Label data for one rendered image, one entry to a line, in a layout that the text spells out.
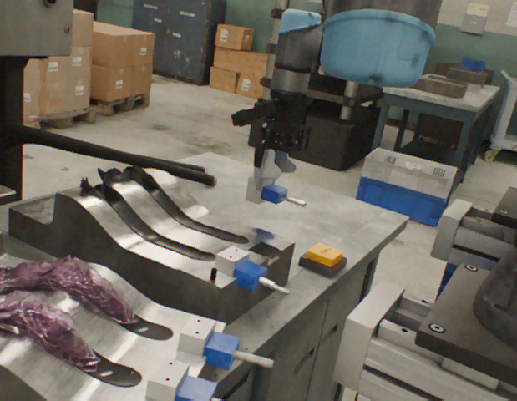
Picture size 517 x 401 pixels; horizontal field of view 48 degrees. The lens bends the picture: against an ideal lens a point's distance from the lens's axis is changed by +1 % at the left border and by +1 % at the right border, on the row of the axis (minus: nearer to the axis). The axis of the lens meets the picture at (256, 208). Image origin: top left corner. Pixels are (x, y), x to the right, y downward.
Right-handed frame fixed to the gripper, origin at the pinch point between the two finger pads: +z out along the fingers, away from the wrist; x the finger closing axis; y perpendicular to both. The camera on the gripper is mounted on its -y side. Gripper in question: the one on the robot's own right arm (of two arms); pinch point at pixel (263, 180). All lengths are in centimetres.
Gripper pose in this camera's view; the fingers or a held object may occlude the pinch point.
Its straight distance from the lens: 123.7
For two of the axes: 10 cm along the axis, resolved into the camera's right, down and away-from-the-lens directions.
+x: 5.0, -2.3, 8.3
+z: -1.6, 9.2, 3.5
